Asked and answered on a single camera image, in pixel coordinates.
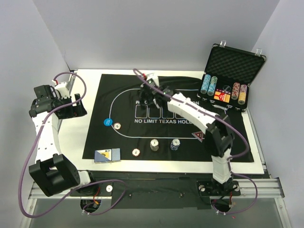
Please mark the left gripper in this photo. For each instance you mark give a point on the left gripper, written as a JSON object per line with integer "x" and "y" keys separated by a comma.
{"x": 71, "y": 109}

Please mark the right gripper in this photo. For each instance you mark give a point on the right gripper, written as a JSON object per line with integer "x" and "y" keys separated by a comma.
{"x": 149, "y": 94}

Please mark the grey chip stack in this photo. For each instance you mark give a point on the grey chip stack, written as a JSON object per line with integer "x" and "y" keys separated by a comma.
{"x": 154, "y": 145}

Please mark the blue chip stack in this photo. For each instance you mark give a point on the blue chip stack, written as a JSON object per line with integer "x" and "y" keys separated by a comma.
{"x": 175, "y": 144}

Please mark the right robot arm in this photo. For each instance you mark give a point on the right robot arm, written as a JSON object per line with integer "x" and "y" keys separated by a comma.
{"x": 219, "y": 137}

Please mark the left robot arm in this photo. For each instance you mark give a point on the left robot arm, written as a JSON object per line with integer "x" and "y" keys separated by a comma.
{"x": 53, "y": 172}

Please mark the blue small blind button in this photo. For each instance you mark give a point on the blue small blind button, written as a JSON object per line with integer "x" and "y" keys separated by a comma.
{"x": 108, "y": 122}

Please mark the black poker table mat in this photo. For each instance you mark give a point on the black poker table mat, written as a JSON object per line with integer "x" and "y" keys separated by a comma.
{"x": 117, "y": 98}

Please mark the red white 100 chip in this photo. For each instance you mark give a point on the red white 100 chip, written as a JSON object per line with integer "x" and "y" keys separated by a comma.
{"x": 117, "y": 126}

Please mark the red white chip front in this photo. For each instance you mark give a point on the red white chip front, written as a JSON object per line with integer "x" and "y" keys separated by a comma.
{"x": 136, "y": 152}

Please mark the light blue chip row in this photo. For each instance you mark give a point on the light blue chip row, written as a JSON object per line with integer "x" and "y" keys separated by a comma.
{"x": 205, "y": 84}

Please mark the red triangle dealer marker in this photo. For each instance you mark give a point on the red triangle dealer marker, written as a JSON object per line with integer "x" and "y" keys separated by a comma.
{"x": 199, "y": 135}

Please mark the green chip row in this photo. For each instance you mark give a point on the green chip row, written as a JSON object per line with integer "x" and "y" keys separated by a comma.
{"x": 212, "y": 86}

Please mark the red card deck in case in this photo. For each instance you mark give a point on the red card deck in case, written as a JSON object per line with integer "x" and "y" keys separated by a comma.
{"x": 222, "y": 95}

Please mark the black aluminium chip case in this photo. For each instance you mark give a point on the black aluminium chip case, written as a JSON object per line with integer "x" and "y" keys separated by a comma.
{"x": 231, "y": 65}

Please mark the red chip row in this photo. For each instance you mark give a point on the red chip row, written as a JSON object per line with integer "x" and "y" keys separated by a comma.
{"x": 235, "y": 91}

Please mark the yellow chip row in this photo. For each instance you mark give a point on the yellow chip row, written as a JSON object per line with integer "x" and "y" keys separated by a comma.
{"x": 242, "y": 94}

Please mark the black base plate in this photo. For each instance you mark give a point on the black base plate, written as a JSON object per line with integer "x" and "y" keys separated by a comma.
{"x": 141, "y": 190}

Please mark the aluminium rail frame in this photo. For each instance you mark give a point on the aluminium rail frame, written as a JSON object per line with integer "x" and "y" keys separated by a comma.
{"x": 251, "y": 188}

